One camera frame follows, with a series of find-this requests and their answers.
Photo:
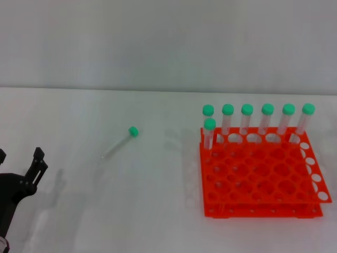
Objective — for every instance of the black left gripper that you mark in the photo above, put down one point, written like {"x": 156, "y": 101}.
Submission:
{"x": 11, "y": 187}

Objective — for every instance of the clear test tube green cap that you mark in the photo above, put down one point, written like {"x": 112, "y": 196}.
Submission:
{"x": 267, "y": 108}
{"x": 208, "y": 110}
{"x": 133, "y": 131}
{"x": 247, "y": 109}
{"x": 210, "y": 124}
{"x": 288, "y": 109}
{"x": 228, "y": 109}
{"x": 308, "y": 108}

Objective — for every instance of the orange test tube rack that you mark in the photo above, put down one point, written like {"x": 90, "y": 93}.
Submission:
{"x": 263, "y": 179}

